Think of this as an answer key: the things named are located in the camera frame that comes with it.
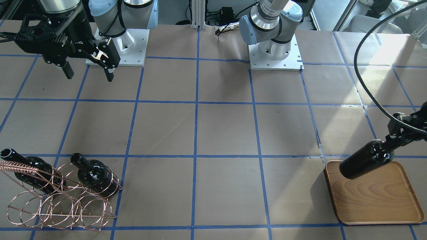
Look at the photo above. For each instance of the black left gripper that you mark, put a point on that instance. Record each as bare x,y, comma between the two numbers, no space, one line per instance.
394,137

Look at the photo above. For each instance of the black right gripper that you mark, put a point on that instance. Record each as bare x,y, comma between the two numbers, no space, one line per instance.
81,37

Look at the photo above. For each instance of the dark wine bottle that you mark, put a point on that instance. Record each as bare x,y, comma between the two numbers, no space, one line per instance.
41,175
373,155
95,175

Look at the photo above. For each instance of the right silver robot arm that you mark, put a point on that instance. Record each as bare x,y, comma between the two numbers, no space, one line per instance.
113,17

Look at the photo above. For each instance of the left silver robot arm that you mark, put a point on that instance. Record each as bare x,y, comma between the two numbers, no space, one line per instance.
269,31

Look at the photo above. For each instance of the wooden tray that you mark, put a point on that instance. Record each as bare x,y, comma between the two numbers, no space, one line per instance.
383,196

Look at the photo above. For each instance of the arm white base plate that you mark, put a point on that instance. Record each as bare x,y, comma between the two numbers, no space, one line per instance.
133,50
269,55

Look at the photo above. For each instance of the copper wire bottle rack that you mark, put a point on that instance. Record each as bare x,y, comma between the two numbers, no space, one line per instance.
72,206

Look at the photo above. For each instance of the aluminium frame post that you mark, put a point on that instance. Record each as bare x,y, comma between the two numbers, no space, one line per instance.
198,14

